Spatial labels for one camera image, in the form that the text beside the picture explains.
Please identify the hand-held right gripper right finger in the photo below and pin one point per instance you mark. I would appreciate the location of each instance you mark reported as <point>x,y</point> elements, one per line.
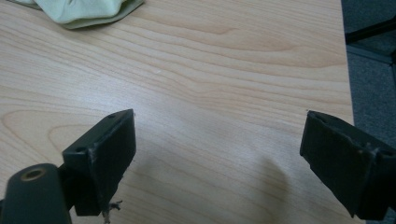
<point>345,161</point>

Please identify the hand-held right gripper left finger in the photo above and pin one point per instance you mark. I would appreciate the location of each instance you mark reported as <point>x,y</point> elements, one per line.
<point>104,155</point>

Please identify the black metal stand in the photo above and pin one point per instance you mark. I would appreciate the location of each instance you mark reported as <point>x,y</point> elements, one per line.
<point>370,31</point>

